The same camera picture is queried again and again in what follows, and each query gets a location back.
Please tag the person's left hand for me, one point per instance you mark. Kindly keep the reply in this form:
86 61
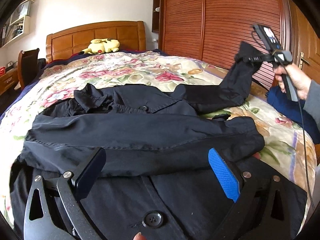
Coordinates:
139 236

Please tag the floral blanket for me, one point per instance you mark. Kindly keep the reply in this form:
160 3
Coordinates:
289 149

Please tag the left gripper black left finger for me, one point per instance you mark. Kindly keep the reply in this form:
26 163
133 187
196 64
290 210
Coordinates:
71 187

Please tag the black coat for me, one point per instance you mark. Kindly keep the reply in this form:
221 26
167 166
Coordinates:
157 179

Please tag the yellow Pikachu plush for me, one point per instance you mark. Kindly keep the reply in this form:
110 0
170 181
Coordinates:
101 46

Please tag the wooden headboard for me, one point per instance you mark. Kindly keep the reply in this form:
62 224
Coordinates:
62 45

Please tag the dark wooden chair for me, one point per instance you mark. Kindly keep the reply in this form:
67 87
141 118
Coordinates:
29 66

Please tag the red basket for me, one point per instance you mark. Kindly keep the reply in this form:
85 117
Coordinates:
2 71

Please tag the blue cloth bundle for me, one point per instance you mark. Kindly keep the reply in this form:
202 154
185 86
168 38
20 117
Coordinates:
290 109

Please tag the white wall shelf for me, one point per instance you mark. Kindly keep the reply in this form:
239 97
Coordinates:
18 25

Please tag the wooden louvered wardrobe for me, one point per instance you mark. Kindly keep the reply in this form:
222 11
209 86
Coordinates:
211 30

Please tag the brass door handle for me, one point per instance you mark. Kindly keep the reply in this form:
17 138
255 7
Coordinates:
302 61

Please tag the grey sleeve forearm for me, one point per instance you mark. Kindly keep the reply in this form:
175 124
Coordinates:
312 103

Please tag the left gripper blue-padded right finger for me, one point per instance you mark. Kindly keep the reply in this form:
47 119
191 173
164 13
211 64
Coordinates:
259 208

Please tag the wooden door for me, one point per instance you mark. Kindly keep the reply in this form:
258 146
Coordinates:
304 38

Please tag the wooden desk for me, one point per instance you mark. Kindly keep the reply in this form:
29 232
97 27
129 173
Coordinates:
8 80

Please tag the person's right hand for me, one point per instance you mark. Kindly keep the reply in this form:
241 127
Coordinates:
299 79

